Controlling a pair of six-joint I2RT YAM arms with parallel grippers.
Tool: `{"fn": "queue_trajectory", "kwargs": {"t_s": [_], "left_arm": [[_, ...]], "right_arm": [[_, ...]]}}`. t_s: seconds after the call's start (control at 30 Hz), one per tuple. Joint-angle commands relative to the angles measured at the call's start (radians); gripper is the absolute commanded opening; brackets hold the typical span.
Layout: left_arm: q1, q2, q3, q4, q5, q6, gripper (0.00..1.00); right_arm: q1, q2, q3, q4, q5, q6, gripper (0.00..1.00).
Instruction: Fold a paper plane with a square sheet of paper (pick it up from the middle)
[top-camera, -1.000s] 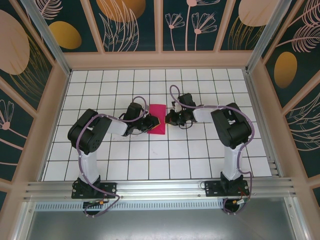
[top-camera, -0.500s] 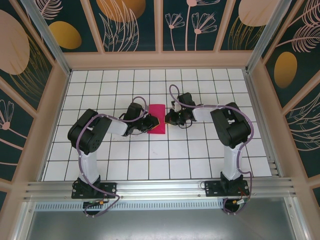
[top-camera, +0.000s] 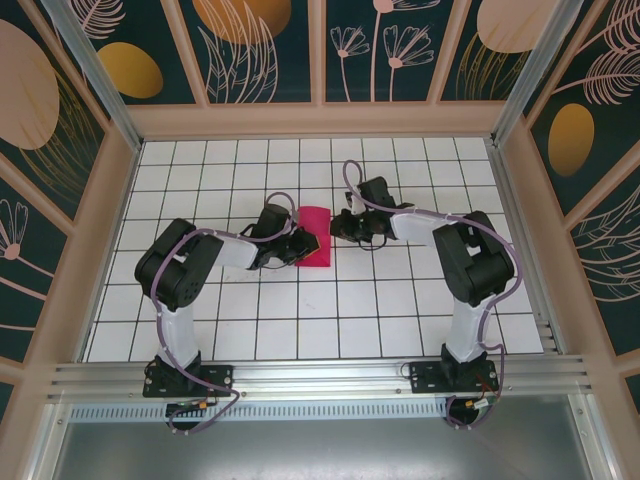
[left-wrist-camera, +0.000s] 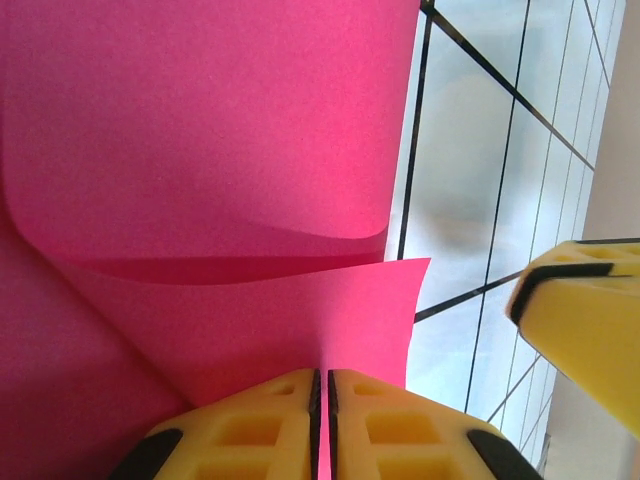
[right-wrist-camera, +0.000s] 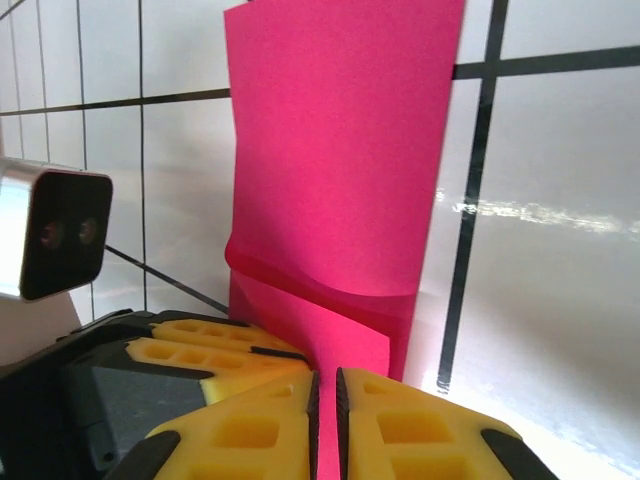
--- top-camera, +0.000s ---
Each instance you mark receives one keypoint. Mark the pink cloth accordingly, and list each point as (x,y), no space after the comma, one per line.
(320,225)

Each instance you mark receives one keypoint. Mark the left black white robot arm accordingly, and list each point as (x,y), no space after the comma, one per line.
(170,265)

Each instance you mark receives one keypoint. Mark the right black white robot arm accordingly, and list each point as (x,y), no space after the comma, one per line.
(475,260)

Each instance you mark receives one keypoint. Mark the yellow power connector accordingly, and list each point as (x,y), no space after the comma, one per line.
(477,403)
(202,404)

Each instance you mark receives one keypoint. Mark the grey metal panel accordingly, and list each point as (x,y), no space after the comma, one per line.
(325,450)

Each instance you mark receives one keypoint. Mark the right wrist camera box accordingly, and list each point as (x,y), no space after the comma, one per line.
(355,204)

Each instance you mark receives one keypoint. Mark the long aluminium base rail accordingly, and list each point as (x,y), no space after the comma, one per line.
(320,375)

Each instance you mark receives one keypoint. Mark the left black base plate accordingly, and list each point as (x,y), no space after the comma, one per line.
(220,377)

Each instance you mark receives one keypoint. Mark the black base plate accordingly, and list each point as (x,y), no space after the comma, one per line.
(220,377)
(425,380)

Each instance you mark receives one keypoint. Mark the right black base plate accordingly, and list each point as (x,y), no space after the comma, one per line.
(425,380)

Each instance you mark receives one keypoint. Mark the aluminium frame post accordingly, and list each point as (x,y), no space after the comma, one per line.
(100,75)
(540,75)

